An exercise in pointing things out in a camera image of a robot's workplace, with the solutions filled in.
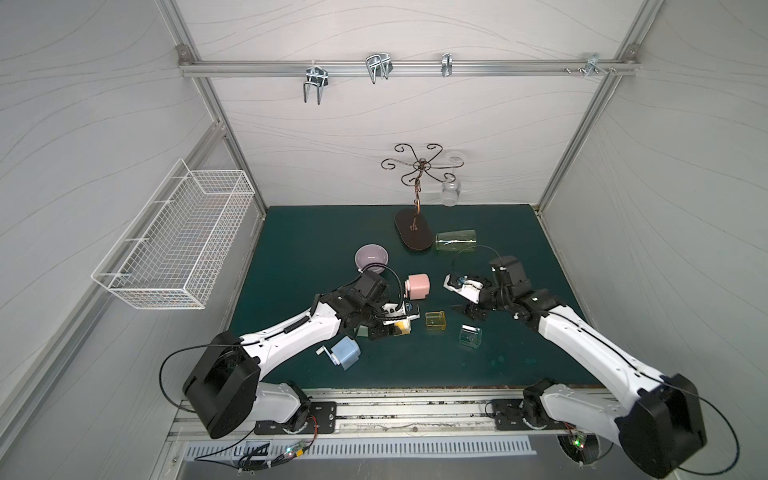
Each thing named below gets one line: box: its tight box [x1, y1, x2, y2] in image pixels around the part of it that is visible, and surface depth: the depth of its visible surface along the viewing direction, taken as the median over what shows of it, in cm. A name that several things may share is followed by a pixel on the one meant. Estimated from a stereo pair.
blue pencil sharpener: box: [315, 336, 361, 371], surface depth 79 cm
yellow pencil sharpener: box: [395, 320, 412, 335], surface depth 78 cm
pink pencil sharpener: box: [404, 273, 431, 300], surface depth 93 cm
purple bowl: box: [354, 243, 389, 274], surface depth 101 cm
